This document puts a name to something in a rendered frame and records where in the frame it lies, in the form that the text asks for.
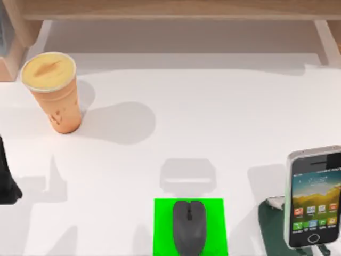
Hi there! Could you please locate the green mouse pad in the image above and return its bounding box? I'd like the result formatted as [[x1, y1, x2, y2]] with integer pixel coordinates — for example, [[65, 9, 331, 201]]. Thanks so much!
[[153, 198, 229, 256]]

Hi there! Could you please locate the dark grey computer mouse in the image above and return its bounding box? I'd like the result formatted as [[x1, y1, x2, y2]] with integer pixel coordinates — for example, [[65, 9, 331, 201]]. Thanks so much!
[[172, 200, 207, 256]]

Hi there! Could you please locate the pale wooden shelf unit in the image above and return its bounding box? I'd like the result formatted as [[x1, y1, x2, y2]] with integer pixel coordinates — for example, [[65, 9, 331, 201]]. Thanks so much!
[[0, 0, 341, 83]]

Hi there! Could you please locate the orange paper cup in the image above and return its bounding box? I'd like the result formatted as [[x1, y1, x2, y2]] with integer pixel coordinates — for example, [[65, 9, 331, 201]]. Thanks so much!
[[20, 52, 82, 134]]

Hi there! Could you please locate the dark green phone stand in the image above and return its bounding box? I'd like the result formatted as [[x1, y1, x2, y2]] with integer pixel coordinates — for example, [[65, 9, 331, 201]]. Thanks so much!
[[257, 196, 331, 256]]

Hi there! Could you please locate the silver smartphone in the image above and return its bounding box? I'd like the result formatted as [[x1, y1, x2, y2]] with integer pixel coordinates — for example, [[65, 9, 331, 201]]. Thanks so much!
[[283, 145, 341, 249]]

